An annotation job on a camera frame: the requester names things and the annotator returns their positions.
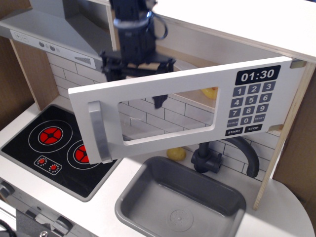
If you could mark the grey oven control panel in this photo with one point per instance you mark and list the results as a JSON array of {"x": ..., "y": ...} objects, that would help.
[{"x": 35, "y": 219}]

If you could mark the yellow toy food in microwave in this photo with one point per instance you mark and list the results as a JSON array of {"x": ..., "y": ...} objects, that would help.
[{"x": 210, "y": 92}]

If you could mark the yellow toy potato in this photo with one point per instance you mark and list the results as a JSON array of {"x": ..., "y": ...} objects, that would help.
[{"x": 176, "y": 154}]

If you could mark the grey plastic sink basin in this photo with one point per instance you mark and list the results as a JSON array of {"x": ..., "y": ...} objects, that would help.
[{"x": 167, "y": 199}]

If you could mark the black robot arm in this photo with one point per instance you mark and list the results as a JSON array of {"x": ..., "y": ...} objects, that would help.
[{"x": 135, "y": 10}]

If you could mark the black toy stove top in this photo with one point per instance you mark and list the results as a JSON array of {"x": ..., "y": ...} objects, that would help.
[{"x": 51, "y": 147}]

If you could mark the wooden microwave cabinet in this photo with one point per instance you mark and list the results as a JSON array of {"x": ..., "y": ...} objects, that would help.
[{"x": 286, "y": 27}]

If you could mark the white toy microwave door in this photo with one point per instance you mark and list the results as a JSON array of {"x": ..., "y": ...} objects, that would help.
[{"x": 118, "y": 119}]

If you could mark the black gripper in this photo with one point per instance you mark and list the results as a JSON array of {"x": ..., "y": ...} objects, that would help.
[{"x": 137, "y": 56}]

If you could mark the dark grey toy faucet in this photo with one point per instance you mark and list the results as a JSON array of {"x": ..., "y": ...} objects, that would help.
[{"x": 205, "y": 159}]

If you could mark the white plastic toy knife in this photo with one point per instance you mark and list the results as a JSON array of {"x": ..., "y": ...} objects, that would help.
[{"x": 181, "y": 65}]

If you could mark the grey range hood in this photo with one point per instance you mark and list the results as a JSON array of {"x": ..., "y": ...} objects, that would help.
[{"x": 58, "y": 27}]

